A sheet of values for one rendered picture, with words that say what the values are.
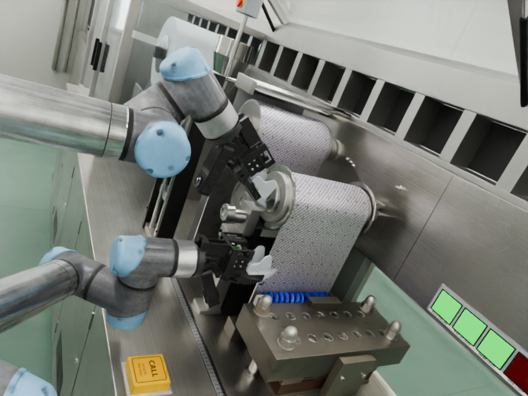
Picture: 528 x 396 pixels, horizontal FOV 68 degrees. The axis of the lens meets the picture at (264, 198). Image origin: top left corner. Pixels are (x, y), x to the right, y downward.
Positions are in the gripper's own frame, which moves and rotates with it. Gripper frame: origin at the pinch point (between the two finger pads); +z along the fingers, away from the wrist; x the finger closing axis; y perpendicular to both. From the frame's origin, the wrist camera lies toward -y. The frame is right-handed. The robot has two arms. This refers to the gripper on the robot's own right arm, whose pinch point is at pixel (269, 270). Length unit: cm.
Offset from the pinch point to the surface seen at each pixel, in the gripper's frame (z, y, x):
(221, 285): -5.9, -10.5, 7.8
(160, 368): -23.7, -16.6, -10.0
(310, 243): 7.8, 8.5, -0.2
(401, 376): 174, -109, 44
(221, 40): 2, 42, 75
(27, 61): -57, -78, 556
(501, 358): 29.3, 8.9, -37.8
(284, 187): -3.5, 20.0, 2.5
